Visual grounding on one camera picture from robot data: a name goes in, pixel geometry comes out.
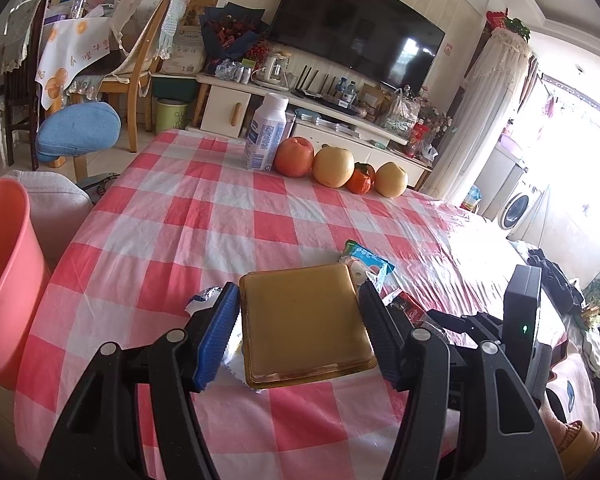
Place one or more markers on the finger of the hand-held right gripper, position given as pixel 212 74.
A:
pixel 472 327

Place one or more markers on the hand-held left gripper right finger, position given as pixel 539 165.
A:
pixel 380 330

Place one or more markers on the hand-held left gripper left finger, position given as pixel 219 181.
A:
pixel 215 340

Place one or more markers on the brown plastic tray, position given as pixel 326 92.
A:
pixel 300 320

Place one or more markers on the orange plastic bucket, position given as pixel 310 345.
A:
pixel 10 270

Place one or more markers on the white plastic wrapper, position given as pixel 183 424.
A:
pixel 232 360

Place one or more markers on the red snack wrapper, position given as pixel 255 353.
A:
pixel 407 307

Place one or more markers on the dark clothing pile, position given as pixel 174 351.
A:
pixel 555 277

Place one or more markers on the crumpled silver wrapper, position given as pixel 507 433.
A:
pixel 202 297

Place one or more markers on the blue snack wrapper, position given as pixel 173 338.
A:
pixel 367 258

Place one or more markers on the white washing machine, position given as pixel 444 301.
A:
pixel 522 205

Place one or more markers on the red checked tablecloth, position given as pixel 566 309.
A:
pixel 180 220

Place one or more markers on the yellow pear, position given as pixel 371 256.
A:
pixel 334 167
pixel 391 180

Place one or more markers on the orange persimmon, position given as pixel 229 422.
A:
pixel 360 180

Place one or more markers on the red apple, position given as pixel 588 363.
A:
pixel 294 157

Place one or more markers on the patterned floor mat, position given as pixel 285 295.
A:
pixel 100 185

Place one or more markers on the red packet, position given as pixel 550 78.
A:
pixel 417 140

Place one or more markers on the lace covered air conditioner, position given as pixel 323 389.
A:
pixel 485 110

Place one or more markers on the white seat cushion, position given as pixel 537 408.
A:
pixel 55 210

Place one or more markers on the white plastic drink bottle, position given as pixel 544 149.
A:
pixel 265 135

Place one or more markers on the clear plastic bag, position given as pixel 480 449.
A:
pixel 400 112

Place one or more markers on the light green waste bin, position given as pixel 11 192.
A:
pixel 172 117

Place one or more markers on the white television cabinet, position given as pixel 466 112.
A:
pixel 220 105

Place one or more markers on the plastic water bottle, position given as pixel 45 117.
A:
pixel 351 92
pixel 341 89

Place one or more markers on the black router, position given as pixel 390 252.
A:
pixel 312 87

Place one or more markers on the blue cushioned stool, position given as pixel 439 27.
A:
pixel 77 127

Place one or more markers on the dark green storage box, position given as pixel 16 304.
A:
pixel 175 87

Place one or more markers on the white electric kettle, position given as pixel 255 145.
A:
pixel 272 67

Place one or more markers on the red flower decoration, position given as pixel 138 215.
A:
pixel 507 25

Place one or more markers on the white printed sack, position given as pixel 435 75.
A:
pixel 185 50

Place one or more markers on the dark blue wrapped bouquet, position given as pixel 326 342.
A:
pixel 230 32

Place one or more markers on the black flat television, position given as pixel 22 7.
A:
pixel 350 20

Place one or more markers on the orange print tablecloth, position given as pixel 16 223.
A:
pixel 70 55

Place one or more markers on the dark wooden chair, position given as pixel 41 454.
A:
pixel 25 80

